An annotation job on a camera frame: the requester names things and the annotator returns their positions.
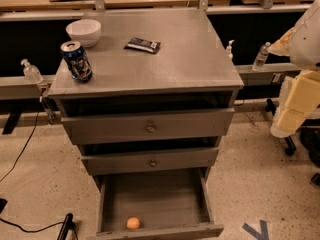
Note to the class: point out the clear plastic water bottle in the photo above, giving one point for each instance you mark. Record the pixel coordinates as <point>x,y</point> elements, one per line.
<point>261,57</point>

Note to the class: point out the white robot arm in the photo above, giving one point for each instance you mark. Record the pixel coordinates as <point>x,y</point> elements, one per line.
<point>301,44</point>

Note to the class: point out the dark snack packet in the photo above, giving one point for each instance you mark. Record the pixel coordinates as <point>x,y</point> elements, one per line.
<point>143,45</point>

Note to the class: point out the black stand on floor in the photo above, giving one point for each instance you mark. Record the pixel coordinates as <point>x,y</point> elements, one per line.
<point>68,229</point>

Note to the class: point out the brass drawer knob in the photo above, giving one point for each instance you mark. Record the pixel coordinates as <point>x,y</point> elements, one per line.
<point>153,163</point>
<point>151,128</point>

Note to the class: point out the white ceramic bowl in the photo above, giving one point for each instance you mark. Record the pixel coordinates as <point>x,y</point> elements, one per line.
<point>86,31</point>

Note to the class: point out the grey middle drawer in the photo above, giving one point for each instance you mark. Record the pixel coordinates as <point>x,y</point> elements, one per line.
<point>149,161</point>

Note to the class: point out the grey wooden drawer cabinet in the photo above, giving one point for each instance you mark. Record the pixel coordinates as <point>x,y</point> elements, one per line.
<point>191,71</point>

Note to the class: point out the brass middle drawer knob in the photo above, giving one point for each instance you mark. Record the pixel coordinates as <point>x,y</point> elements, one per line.
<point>153,163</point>

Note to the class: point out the orange fruit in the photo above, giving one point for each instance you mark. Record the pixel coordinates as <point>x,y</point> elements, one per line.
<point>133,223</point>

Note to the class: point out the small white pump bottle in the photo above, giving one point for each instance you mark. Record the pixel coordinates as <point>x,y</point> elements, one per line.
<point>229,49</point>

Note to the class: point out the brass top drawer knob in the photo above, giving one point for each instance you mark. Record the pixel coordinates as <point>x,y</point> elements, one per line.
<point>151,128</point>

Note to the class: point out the blue soda can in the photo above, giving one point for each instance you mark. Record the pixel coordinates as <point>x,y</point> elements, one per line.
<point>77,61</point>

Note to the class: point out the grey open bottom drawer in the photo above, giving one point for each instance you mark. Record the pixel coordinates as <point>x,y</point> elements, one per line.
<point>170,205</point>

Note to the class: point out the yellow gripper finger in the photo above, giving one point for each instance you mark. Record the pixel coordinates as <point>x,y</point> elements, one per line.
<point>286,123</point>
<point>304,95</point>

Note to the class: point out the grey top drawer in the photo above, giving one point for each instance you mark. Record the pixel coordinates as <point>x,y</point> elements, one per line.
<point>133,127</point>

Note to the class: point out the clear sanitizer pump bottle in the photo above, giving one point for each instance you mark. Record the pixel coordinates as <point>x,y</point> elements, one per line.
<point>31,72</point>

